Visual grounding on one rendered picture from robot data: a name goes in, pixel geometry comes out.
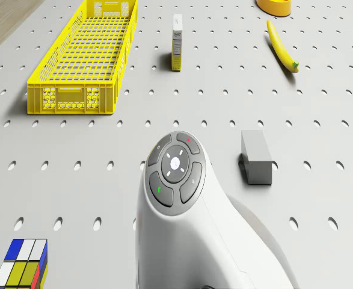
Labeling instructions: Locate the yellow bowl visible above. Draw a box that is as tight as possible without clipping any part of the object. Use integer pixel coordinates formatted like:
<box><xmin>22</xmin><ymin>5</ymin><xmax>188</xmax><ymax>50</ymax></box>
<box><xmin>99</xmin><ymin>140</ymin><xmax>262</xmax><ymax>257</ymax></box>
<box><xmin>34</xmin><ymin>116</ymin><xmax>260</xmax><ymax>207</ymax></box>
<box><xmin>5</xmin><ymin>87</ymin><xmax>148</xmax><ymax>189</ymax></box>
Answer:
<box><xmin>256</xmin><ymin>0</ymin><xmax>293</xmax><ymax>17</ymax></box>

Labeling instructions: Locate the puzzle cube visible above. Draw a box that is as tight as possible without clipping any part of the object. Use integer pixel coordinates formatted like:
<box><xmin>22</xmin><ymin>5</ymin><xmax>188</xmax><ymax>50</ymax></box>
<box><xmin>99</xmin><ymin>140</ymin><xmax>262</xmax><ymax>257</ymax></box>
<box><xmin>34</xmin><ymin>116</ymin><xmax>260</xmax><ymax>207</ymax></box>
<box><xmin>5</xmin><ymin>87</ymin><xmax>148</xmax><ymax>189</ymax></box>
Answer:
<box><xmin>0</xmin><ymin>238</ymin><xmax>49</xmax><ymax>289</ymax></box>

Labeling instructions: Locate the yellow basket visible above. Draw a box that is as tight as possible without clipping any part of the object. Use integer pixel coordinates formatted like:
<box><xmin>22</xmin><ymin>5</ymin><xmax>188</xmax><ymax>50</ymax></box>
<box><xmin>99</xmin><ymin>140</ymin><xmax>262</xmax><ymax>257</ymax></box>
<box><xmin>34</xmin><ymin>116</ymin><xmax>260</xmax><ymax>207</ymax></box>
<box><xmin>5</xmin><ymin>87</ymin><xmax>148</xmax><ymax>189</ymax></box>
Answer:
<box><xmin>26</xmin><ymin>0</ymin><xmax>139</xmax><ymax>116</ymax></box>

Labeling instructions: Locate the banana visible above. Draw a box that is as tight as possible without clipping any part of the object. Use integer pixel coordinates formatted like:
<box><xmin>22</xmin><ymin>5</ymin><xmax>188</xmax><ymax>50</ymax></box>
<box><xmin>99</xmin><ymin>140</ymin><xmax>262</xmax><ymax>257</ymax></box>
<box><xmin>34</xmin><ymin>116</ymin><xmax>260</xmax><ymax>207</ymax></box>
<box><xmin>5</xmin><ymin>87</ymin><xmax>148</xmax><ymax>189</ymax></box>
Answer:
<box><xmin>266</xmin><ymin>19</ymin><xmax>300</xmax><ymax>73</ymax></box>

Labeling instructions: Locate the grey cube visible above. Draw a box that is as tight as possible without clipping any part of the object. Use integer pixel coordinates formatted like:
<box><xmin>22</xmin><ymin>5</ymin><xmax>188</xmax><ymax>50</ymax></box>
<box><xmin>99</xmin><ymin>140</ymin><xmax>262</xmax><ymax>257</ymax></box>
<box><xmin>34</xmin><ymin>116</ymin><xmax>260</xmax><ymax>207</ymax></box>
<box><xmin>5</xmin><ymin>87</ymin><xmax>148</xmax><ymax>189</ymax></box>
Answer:
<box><xmin>240</xmin><ymin>129</ymin><xmax>274</xmax><ymax>185</ymax></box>

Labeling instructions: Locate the white and yellow carton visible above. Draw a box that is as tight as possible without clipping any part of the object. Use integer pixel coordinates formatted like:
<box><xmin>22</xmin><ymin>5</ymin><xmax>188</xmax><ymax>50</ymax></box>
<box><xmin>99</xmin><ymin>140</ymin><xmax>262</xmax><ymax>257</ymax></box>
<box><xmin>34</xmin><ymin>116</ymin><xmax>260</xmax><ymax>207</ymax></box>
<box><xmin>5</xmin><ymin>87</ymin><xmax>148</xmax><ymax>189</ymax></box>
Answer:
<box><xmin>171</xmin><ymin>13</ymin><xmax>185</xmax><ymax>72</ymax></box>

